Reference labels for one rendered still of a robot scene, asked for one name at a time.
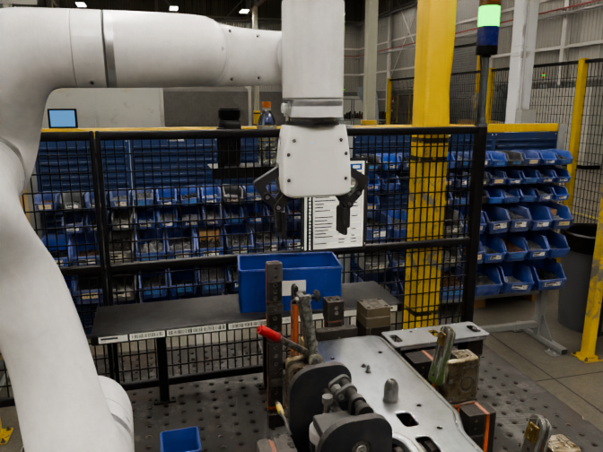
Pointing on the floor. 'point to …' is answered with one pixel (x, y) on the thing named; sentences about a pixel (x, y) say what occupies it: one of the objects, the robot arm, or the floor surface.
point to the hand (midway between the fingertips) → (311, 229)
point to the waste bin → (576, 274)
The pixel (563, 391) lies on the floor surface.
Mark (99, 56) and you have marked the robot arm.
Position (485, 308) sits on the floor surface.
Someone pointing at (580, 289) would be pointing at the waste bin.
